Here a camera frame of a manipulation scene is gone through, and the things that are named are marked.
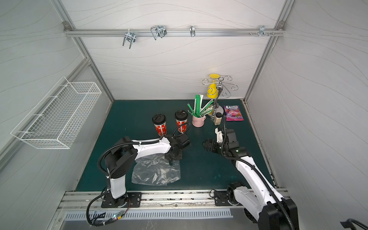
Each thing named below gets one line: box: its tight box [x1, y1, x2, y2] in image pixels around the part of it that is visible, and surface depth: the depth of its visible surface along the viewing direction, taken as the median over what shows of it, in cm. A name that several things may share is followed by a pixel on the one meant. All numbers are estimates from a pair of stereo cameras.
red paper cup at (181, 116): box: [174, 109, 189, 134], surface depth 91 cm
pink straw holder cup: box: [191, 115, 207, 128], surface depth 101 cm
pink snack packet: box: [224, 104, 244, 122], surface depth 112 cm
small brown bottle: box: [213, 112, 223, 126], surface depth 102 cm
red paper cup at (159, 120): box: [151, 113, 167, 137], surface depth 89 cm
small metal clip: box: [189, 24, 196, 38], surface depth 80 cm
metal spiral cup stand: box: [201, 75, 239, 119], surface depth 92 cm
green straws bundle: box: [186, 94, 214, 118], surface depth 100 cm
